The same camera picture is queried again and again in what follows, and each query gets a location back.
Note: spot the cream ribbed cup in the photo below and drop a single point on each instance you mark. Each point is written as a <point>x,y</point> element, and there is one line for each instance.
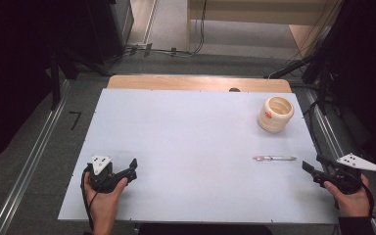
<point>272,119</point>

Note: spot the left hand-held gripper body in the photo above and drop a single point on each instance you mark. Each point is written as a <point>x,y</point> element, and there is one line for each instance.
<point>102,178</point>

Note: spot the black metal stand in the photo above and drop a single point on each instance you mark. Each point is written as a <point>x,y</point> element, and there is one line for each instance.
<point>319,75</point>
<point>56,81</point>

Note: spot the person's right hand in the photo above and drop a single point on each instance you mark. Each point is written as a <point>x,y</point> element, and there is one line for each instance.
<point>352,204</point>

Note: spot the light wooden bench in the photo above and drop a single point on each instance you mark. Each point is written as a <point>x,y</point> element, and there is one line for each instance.
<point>258,11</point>

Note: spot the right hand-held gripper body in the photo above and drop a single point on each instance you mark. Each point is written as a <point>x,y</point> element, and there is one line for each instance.
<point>344,179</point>

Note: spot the metal spoon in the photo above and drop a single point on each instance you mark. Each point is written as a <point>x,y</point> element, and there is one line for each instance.
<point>275,158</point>

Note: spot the person's left hand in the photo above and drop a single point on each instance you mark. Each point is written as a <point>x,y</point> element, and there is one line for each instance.
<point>104,204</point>

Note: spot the black cabinet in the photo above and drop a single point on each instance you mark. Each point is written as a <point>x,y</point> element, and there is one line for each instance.
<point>112,27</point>

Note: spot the metal floor rail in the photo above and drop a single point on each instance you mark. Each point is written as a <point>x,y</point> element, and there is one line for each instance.
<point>29,163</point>
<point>329,130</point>

